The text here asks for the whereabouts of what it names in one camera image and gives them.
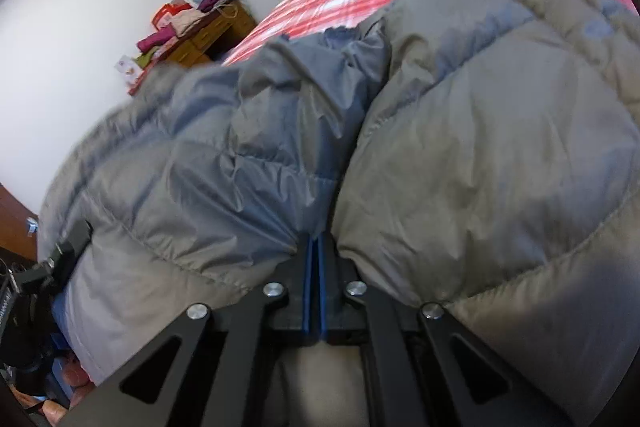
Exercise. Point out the white printed card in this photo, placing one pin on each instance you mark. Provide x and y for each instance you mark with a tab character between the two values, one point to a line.
127	69

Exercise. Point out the pile of clothes on desk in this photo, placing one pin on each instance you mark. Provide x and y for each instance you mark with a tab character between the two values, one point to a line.
185	19

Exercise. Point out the dark wooden furniture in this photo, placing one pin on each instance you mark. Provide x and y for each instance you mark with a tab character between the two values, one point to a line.
15	222

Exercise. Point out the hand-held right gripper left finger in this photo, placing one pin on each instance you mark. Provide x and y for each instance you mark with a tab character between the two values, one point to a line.
310	282

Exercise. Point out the red cardboard box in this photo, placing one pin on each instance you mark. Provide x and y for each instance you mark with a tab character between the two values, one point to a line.
167	16

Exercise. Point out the person's left hand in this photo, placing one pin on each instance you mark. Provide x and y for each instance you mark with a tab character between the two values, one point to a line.
70	387

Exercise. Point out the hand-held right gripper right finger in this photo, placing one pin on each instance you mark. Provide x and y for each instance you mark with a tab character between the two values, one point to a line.
324	282

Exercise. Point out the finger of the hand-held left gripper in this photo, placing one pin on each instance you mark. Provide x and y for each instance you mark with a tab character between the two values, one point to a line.
72	252

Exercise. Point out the brown wooden desk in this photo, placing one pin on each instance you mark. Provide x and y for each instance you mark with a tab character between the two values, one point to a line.
215	37

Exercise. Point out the grey puffer jacket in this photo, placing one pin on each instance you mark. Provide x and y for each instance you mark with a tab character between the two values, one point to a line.
400	147

